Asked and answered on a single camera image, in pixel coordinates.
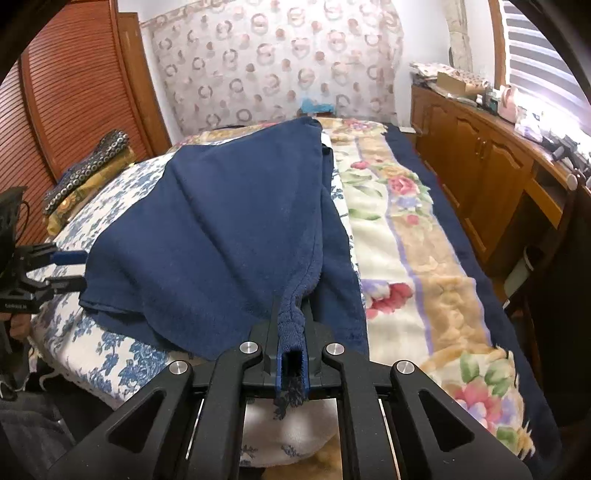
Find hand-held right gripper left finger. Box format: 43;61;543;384
46;318;283;480

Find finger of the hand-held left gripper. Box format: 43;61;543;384
28;274;88;297
27;244;89;269

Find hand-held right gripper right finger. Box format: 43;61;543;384
299;318;546;480

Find navy t-shirt with orange print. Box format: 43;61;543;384
78;116;371;422

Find person's left hand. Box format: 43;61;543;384
6;313;33;343

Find yellow brown pillow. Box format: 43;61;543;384
45;148;137;234

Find blue and white floral bedsheet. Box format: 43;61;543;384
28;134;362;468

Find patterned grey blue pillow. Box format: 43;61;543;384
43;130;133;216

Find floral blanket with navy border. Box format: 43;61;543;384
178;117;562;480

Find person's grey trousers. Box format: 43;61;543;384
0;394;77;480

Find blue cloth bundle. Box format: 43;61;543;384
298;97;335;114

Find wooden cabinet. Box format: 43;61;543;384
410;83;591;278

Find patterned paper stack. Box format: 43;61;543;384
410;61;448;83

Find cardboard box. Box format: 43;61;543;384
436;71;491;99

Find pink container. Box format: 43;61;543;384
501;86;522;121

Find striped window blind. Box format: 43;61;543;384
501;0;588;112

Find circle-patterned wall cloth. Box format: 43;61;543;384
141;0;405;137

